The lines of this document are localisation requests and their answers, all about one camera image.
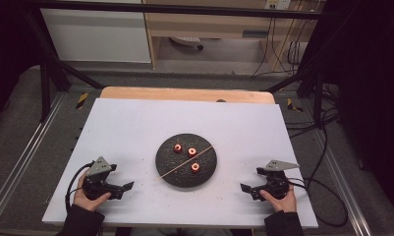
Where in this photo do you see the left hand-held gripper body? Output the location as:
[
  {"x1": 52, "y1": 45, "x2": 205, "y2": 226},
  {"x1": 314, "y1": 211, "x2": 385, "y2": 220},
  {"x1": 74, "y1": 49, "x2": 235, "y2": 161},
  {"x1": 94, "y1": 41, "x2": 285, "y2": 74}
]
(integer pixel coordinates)
[{"x1": 82, "y1": 155, "x2": 124, "y2": 202}]

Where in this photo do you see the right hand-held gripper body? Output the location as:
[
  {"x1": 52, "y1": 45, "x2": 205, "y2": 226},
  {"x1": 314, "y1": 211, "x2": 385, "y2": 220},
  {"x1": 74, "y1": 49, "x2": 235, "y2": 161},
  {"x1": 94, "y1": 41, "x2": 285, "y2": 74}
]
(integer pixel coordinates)
[{"x1": 250, "y1": 159, "x2": 301, "y2": 202}]

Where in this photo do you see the black round plate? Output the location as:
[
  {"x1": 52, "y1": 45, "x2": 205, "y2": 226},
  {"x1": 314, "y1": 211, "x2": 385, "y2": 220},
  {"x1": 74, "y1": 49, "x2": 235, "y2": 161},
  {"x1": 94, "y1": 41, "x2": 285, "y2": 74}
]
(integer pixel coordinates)
[{"x1": 154, "y1": 133, "x2": 218, "y2": 189}]

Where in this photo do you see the thin wooden skewer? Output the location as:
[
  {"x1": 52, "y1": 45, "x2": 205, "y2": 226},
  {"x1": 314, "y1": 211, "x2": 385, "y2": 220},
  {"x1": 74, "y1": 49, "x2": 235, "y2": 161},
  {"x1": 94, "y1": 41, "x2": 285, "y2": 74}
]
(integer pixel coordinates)
[{"x1": 155, "y1": 145, "x2": 215, "y2": 181}]

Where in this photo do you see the person's right hand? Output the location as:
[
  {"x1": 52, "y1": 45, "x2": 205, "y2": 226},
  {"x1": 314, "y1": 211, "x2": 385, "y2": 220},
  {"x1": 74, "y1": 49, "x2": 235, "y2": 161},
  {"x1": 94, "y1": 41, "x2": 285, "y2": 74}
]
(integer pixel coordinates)
[{"x1": 258, "y1": 184, "x2": 298, "y2": 213}]

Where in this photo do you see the person's left hand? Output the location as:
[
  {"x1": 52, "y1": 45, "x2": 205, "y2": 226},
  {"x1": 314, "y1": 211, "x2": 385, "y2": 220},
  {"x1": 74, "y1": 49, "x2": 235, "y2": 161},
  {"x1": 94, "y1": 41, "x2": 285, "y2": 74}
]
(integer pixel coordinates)
[{"x1": 73, "y1": 172, "x2": 113, "y2": 212}]

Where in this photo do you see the yellow black tape strip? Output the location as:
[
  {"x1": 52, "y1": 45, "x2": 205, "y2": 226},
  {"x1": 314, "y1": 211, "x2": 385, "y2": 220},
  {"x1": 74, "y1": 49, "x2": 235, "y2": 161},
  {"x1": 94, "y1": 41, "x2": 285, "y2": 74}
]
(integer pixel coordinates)
[
  {"x1": 75, "y1": 91, "x2": 89, "y2": 110},
  {"x1": 286, "y1": 97, "x2": 304, "y2": 113}
]

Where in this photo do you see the wooden table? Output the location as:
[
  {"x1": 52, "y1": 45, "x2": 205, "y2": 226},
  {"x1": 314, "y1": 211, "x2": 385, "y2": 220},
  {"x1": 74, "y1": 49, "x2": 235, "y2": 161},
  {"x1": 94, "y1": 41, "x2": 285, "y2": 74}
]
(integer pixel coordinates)
[{"x1": 99, "y1": 87, "x2": 276, "y2": 105}]

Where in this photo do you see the white cabinet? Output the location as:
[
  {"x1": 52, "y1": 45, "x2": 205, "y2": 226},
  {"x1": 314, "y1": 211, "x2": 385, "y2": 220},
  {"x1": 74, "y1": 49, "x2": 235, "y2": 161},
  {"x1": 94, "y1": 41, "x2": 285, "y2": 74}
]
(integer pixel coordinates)
[{"x1": 40, "y1": 8, "x2": 152, "y2": 64}]

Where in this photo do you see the dark curtain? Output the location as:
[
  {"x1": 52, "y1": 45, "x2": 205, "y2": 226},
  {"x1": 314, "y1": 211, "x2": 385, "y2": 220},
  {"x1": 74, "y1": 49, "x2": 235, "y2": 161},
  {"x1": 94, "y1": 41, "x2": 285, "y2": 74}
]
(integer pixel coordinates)
[
  {"x1": 0, "y1": 0, "x2": 43, "y2": 132},
  {"x1": 318, "y1": 0, "x2": 394, "y2": 214}
]

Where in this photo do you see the white chair base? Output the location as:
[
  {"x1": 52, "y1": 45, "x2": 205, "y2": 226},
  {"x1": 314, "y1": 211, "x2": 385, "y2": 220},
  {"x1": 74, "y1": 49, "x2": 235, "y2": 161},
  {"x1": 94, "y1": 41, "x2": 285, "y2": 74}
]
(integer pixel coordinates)
[{"x1": 169, "y1": 36, "x2": 204, "y2": 51}]

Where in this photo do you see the light wooden desk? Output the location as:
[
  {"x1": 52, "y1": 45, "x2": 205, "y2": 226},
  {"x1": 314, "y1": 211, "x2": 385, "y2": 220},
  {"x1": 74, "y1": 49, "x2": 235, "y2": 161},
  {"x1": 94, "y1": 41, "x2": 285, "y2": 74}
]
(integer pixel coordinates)
[{"x1": 141, "y1": 0, "x2": 320, "y2": 72}]

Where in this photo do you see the white power strip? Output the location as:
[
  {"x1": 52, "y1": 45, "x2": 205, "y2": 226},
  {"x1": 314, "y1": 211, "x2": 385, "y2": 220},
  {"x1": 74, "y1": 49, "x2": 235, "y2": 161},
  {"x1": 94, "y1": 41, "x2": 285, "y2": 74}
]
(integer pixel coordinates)
[{"x1": 264, "y1": 0, "x2": 292, "y2": 10}]

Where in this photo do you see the right hand-held gripper cable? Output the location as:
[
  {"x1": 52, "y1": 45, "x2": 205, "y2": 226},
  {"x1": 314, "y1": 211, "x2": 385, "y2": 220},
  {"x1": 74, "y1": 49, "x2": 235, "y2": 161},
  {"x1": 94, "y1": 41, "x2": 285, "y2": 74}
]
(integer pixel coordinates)
[{"x1": 287, "y1": 176, "x2": 349, "y2": 228}]

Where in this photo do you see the aluminium rail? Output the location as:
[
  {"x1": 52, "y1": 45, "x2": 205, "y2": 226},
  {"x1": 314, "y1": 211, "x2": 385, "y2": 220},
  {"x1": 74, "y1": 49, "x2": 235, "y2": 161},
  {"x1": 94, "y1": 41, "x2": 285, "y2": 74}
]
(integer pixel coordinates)
[
  {"x1": 0, "y1": 92, "x2": 66, "y2": 224},
  {"x1": 310, "y1": 127, "x2": 372, "y2": 236}
]

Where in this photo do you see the black floor cable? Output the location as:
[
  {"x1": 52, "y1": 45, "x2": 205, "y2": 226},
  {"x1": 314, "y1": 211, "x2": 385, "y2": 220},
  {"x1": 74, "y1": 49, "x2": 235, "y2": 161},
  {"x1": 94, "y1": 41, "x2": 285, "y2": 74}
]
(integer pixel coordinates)
[{"x1": 284, "y1": 83, "x2": 341, "y2": 139}]

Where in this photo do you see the black hanging cable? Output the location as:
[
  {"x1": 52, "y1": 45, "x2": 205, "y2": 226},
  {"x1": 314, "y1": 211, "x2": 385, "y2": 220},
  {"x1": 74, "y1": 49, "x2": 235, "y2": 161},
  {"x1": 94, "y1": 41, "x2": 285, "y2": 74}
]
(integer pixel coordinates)
[{"x1": 252, "y1": 18, "x2": 278, "y2": 78}]

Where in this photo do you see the black cable bundle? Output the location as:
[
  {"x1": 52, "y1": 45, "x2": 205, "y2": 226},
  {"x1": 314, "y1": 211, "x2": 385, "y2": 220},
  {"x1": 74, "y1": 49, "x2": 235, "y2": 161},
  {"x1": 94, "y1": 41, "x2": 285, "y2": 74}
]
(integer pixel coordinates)
[{"x1": 286, "y1": 13, "x2": 311, "y2": 75}]

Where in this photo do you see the black metal frame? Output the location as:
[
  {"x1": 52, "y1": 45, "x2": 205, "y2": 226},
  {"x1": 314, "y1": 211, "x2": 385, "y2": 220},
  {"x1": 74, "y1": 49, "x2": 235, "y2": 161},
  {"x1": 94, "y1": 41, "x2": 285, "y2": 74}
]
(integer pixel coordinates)
[{"x1": 22, "y1": 0, "x2": 331, "y2": 129}]

